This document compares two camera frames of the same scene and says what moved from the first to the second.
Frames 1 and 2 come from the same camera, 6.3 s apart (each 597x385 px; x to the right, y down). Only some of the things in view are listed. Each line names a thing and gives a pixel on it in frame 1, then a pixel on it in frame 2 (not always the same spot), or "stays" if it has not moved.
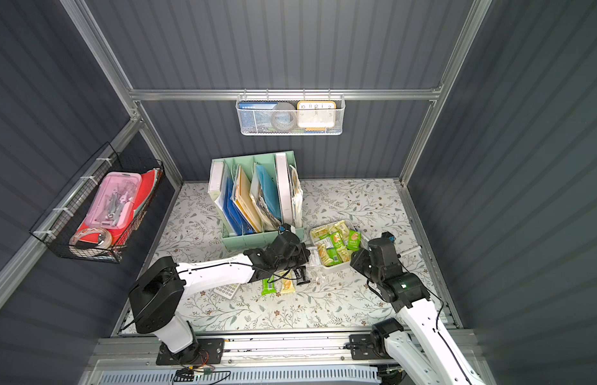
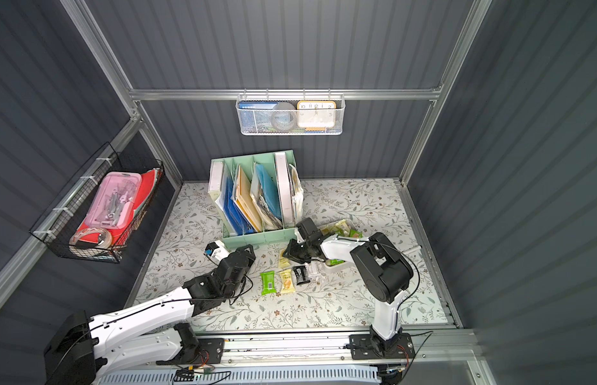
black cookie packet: (300, 273) stays
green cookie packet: (268, 286) stays
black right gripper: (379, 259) to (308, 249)
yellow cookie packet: (287, 286) stays
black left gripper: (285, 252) to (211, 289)
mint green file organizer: (255, 196) stays
